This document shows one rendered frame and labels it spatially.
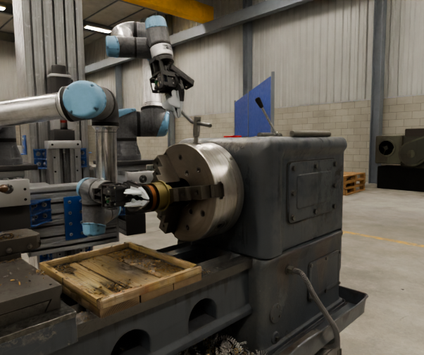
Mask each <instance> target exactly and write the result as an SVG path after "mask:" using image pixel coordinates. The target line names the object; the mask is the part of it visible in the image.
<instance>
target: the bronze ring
mask: <svg viewBox="0 0 424 355"><path fill-rule="evenodd" d="M142 188H143V189H144V190H145V192H146V193H147V195H148V196H149V203H148V204H147V205H146V206H145V207H144V208H141V210H143V211H165V210H166V209H167V208H168V207H169V205H170V204H172V203H173V201H170V190H169V189H171V188H172V187H171V186H170V185H167V184H166V183H165V182H164V181H161V180H158V181H155V182H152V183H149V184H147V185H142Z"/></svg>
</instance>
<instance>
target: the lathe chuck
mask: <svg viewBox="0 0 424 355"><path fill-rule="evenodd" d="M166 153H167V155H168V157H169V159H170V161H171V163H172V165H173V167H174V169H175V172H176V173H177V176H178V177H179V178H182V179H184V180H186V181H185V182H184V183H183V184H182V185H181V186H179V187H188V186H197V185H216V184H218V182H220V184H221V187H222V194H223V196H222V197H221V199H220V197H215V198H208V199H193V200H187V201H186V202H187V203H188V205H187V206H183V207H182V209H181V212H180V217H179V220H178V223H177V227H176V231H175V235H174V237H176V238H177V239H179V240H182V241H185V242H193V241H197V240H200V239H204V238H207V237H212V236H215V235H218V234H219V233H221V232H222V231H223V230H224V229H225V228H226V227H227V226H228V225H229V224H230V221H231V220H232V217H233V216H234V213H235V209H236V205H237V185H236V180H235V175H234V173H233V170H232V168H231V165H230V164H229V162H228V160H227V159H226V157H225V156H224V155H223V154H222V152H221V151H219V150H218V149H217V148H215V147H214V146H212V145H210V144H207V143H198V144H191V143H178V144H174V145H172V146H170V147H168V148H167V149H166ZM221 222H223V226H222V227H221V228H219V229H217V230H215V228H216V226H217V225H218V224H219V223H221Z"/></svg>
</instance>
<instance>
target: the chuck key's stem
mask: <svg viewBox="0 0 424 355"><path fill-rule="evenodd" d="M198 121H199V122H201V116H195V117H194V127H193V136H194V143H193V144H198V137H199V135H200V127H201V126H200V125H197V122H198Z"/></svg>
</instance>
